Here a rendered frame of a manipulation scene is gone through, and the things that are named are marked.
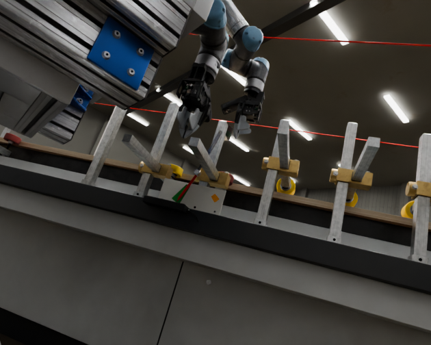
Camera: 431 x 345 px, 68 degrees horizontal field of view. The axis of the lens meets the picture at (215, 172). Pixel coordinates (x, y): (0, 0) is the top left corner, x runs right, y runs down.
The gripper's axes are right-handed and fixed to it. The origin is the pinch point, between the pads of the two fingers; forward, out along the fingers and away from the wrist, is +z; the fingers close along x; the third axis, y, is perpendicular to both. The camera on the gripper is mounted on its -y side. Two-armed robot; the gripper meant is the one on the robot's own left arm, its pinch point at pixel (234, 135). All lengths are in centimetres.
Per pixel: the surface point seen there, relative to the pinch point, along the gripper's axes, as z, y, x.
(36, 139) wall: -247, -975, 738
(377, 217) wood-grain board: 13, 57, 26
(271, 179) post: 12.7, 16.9, 6.4
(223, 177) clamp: 15.8, -1.2, 5.4
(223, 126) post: -6.2, -7.7, 6.0
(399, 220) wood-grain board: 12, 64, 26
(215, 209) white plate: 28.7, -0.4, 5.5
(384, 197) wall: -426, 265, 1147
